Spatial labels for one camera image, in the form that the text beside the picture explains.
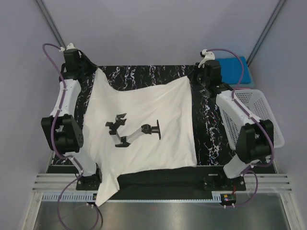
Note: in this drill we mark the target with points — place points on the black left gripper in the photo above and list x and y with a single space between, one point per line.
93 66

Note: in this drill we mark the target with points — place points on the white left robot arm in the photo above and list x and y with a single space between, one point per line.
63 133

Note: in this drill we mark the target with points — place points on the right aluminium corner post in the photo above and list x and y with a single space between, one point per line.
268 26

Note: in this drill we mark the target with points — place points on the left aluminium corner post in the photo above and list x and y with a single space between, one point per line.
50 22

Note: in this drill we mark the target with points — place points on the aluminium corner post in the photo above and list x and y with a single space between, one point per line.
50 22
268 26

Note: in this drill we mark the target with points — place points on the aluminium frame rail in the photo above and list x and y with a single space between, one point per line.
54 182

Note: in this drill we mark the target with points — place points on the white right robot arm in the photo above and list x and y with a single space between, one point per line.
255 140

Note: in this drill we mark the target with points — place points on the white plastic laundry basket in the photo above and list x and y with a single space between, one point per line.
261 115

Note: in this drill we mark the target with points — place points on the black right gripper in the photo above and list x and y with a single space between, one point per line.
192 76

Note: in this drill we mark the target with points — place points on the folded blue t-shirt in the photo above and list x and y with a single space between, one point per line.
232 65

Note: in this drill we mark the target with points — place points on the white t-shirt with print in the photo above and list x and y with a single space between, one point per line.
138 130

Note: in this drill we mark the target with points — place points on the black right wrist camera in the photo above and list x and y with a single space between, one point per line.
209 64

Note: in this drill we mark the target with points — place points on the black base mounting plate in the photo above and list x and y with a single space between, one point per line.
176 184

